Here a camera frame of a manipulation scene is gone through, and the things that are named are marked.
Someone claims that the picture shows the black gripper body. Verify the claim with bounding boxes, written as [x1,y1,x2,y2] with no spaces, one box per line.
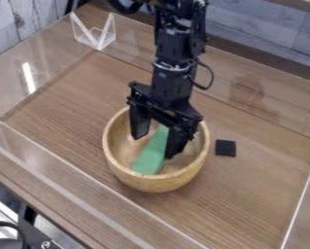
[127,62,202,127]

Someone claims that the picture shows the black metal table frame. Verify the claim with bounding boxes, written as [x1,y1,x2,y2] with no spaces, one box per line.
[0,204,66,249]

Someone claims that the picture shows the clear acrylic enclosure wall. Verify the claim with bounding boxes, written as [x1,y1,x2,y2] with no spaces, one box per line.
[0,18,310,249]

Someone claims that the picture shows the black square pad on table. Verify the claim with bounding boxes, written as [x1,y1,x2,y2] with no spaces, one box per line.
[215,140,237,157]

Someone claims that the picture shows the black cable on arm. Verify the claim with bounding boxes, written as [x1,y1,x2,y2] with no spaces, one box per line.
[187,59,215,91]

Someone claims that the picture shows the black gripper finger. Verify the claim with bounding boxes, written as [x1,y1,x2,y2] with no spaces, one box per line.
[165,122,199,159]
[130,103,151,140]

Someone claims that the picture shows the green rectangular stick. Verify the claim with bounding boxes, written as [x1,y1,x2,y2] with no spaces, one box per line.
[131,125,169,175]

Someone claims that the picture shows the wooden bowl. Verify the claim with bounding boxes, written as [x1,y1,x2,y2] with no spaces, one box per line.
[102,107,211,193]

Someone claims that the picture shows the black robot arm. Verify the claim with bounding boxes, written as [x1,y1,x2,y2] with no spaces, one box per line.
[108,0,207,159]

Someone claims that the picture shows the clear acrylic corner bracket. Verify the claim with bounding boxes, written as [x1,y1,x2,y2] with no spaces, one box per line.
[70,13,115,51]

